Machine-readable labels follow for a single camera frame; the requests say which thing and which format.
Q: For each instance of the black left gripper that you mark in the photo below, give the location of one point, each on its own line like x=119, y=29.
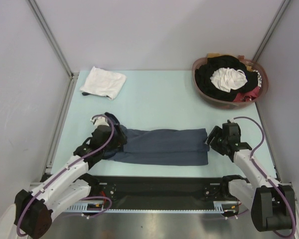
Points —
x=119, y=140

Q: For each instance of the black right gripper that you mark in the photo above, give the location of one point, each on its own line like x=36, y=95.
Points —
x=217, y=132

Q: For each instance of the white graphic tank top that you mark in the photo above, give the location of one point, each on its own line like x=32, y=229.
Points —
x=103, y=83

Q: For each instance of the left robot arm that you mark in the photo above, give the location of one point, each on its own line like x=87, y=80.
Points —
x=38, y=208

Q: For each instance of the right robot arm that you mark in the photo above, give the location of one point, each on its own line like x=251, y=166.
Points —
x=271, y=203

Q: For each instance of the pink plastic laundry basket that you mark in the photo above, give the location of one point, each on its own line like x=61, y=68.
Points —
x=250, y=65

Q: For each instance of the red garment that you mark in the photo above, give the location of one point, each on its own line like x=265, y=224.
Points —
x=248, y=96

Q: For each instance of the light blue table mat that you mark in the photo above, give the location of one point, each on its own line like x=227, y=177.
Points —
x=154, y=100

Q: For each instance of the black white striped garment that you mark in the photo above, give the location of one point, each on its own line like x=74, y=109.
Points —
x=259, y=77

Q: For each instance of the black garment pile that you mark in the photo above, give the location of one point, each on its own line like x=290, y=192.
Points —
x=204, y=73

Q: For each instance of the mustard yellow garment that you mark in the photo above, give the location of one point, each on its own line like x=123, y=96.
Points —
x=212, y=55

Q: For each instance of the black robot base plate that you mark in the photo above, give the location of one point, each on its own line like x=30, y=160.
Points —
x=146, y=190

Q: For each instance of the white strappy garment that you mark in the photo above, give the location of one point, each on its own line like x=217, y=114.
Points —
x=228, y=79

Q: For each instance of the white cable duct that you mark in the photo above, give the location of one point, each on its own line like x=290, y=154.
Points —
x=214, y=207

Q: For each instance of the aluminium frame rail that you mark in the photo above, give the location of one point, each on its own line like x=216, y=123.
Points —
x=49, y=159

